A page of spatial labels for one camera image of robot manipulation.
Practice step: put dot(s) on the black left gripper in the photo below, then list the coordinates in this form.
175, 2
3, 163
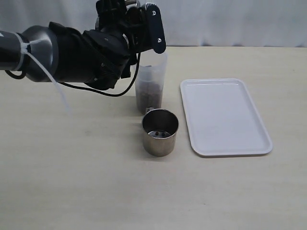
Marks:
139, 37

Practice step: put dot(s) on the steel mug with pellets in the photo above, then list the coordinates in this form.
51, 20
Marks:
159, 130
134, 14

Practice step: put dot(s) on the translucent plastic tall container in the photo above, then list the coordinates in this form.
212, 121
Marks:
150, 80

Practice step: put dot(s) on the white backdrop curtain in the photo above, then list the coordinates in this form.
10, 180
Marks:
279, 23

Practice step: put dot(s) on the white rectangular plastic tray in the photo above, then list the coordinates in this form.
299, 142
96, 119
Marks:
222, 119

